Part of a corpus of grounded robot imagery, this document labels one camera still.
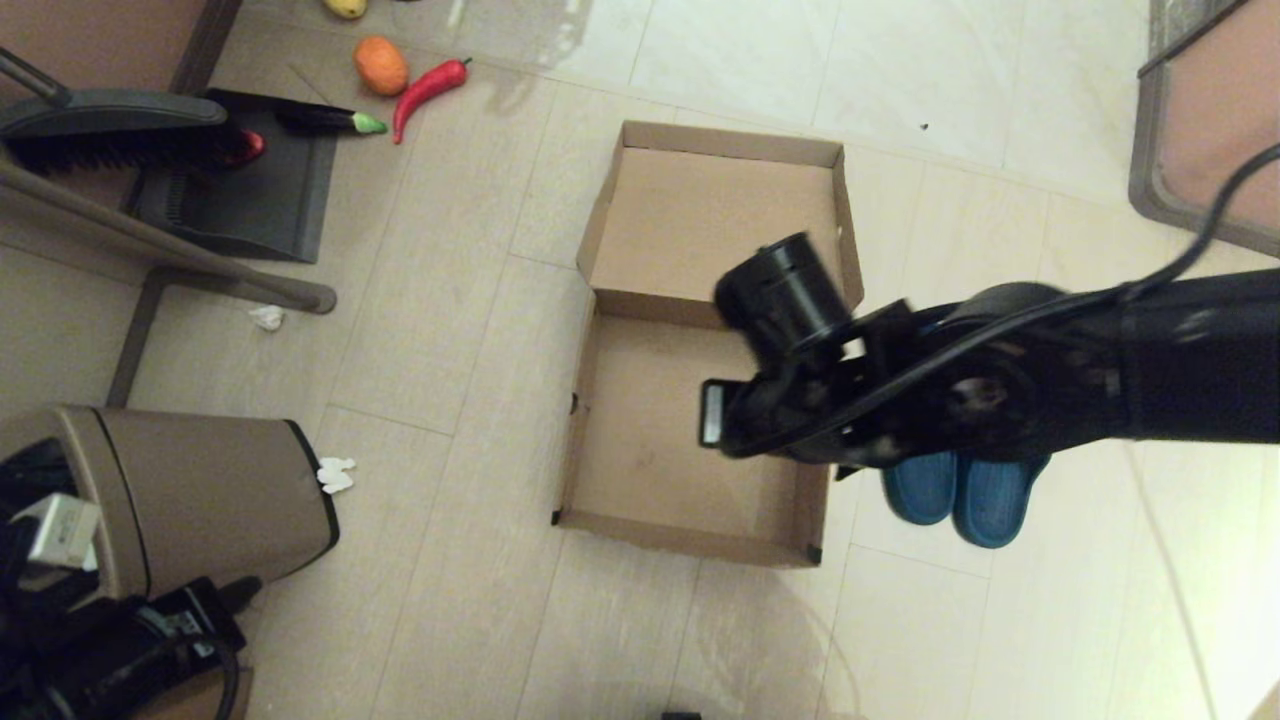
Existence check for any brown cardboard shoe box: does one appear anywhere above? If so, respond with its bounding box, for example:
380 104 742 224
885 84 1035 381
551 120 867 570

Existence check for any plain blue slipper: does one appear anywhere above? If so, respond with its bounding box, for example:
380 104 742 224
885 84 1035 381
952 455 1053 550

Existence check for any tan plastic trash bin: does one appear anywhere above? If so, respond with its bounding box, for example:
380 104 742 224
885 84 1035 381
0 404 342 607

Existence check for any black dustpan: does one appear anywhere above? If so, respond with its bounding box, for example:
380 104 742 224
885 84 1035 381
130 90 342 265

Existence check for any red chili pepper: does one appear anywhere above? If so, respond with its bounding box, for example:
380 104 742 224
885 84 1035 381
393 58 472 147

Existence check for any brown table grey edge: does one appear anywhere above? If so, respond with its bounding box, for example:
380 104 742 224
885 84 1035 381
1129 0 1280 257

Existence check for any grey black hand broom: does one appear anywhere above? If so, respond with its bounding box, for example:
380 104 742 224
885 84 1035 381
0 48 251 179

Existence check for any orange fruit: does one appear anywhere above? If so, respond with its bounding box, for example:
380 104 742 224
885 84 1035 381
353 37 411 98

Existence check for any dark purple eggplant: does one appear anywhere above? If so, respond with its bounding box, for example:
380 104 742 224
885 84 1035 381
275 103 390 137

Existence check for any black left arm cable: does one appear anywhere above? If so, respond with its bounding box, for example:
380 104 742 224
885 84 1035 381
130 600 247 720

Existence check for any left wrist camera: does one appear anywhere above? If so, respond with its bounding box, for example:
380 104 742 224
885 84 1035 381
11 492 102 572

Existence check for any grey metal table frame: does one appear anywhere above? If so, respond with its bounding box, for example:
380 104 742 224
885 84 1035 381
0 160 339 406

